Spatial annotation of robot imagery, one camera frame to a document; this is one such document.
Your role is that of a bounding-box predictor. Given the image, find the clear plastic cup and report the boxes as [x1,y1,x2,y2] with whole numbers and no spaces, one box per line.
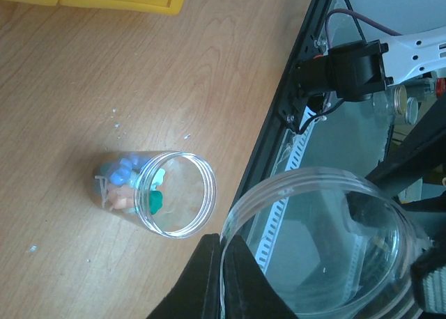
[91,150,217,239]

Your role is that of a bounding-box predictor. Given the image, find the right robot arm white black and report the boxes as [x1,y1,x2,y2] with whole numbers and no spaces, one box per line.
[291,27,445,133]

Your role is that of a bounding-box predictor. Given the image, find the light blue cable duct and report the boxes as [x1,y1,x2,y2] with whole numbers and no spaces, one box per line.
[247,123,315,273]

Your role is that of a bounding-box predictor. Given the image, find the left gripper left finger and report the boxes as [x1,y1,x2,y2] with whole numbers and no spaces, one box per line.
[148,233,296,318]

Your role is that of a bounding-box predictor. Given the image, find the clear plastic lid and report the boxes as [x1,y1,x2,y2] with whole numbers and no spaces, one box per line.
[221,167,430,318]

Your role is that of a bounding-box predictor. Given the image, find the lollipops in cup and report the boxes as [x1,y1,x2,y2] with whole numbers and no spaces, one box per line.
[89,151,166,215]

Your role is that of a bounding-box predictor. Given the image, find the glass jars with metal lids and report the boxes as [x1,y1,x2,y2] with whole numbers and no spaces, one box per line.
[393,85,419,125]

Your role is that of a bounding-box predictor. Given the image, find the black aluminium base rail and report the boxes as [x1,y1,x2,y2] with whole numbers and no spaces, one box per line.
[229,0,342,215]

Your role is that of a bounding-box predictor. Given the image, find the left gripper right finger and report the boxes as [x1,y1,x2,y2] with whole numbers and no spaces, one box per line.
[410,245,445,312]

